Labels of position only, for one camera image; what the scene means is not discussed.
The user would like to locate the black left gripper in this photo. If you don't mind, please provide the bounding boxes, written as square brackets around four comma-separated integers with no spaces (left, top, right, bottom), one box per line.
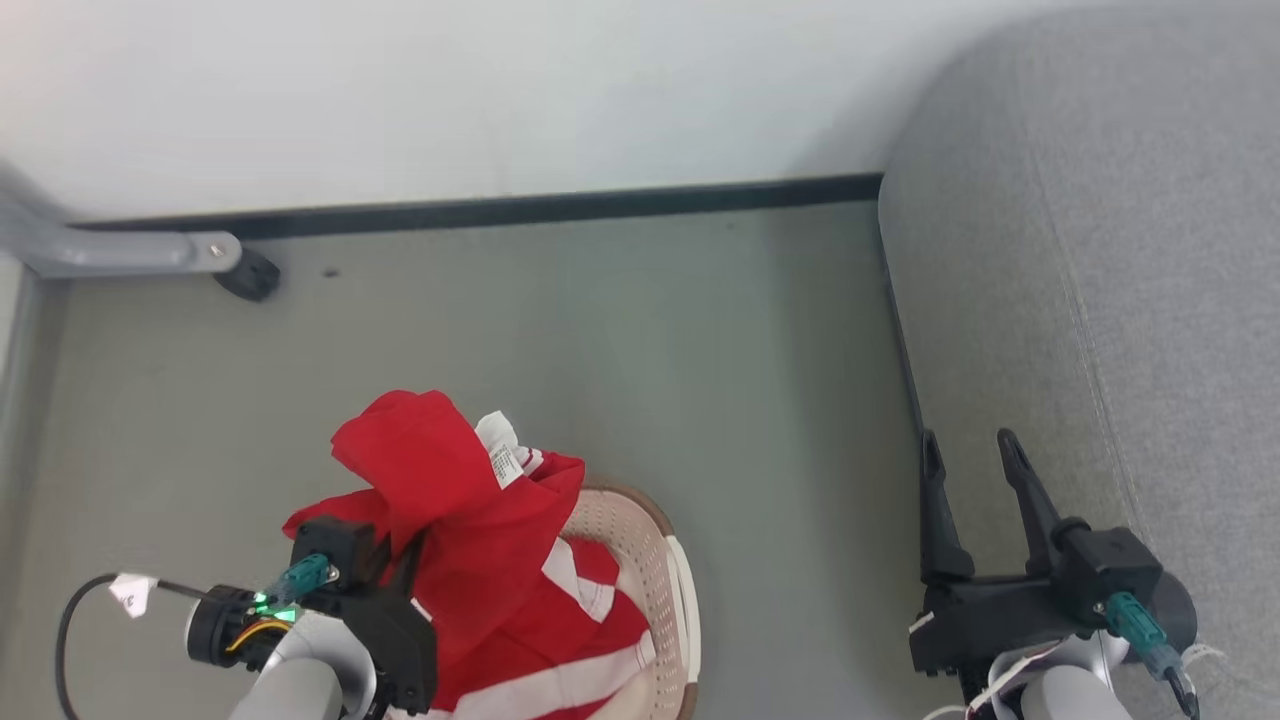
[340,535,441,720]

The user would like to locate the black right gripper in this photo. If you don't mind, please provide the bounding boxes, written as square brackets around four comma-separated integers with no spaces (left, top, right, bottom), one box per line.
[908,427,1101,691]

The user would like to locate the plain red garment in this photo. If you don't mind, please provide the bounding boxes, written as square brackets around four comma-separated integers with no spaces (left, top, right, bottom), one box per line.
[283,390,587,666]

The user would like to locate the beige perforated laundry basket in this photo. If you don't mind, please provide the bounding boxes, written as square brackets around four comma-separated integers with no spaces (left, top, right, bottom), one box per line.
[560,484,702,720]

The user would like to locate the grey fabric sofa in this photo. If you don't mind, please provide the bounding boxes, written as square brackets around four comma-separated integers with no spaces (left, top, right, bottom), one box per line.
[878,0,1280,720]

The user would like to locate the black caster wheel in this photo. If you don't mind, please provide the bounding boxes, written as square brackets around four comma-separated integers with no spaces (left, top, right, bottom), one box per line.
[213,248,282,303]

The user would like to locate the grey floor skirting strip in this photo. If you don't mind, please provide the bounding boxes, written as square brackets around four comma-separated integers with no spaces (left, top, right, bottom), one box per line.
[0,262,49,571]

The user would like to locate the teal left camera connector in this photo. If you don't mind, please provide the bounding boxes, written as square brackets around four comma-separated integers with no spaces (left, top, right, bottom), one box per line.
[268,553,337,607]

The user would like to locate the teal camera connector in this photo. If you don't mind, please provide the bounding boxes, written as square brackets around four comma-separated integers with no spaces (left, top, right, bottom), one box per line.
[268,553,337,607]
[1104,591,1202,720]

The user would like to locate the white right arm cable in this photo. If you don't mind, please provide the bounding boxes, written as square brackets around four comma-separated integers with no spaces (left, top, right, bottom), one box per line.
[920,640,1067,720]

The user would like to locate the teal right camera connector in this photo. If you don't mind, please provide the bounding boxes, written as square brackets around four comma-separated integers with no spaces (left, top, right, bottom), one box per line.
[1104,591,1202,720]

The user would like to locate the white paper cable tag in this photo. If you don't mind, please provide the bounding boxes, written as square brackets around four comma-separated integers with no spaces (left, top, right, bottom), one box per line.
[108,572,160,619]

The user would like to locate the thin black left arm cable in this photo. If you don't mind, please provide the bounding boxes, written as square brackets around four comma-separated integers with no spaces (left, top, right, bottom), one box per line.
[55,572,216,720]

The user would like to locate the black wall baseboard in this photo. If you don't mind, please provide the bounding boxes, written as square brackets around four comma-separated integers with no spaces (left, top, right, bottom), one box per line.
[70,173,886,241]

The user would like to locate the grey metal frame leg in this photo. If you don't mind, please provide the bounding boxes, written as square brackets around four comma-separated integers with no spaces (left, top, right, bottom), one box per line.
[0,165,243,280]

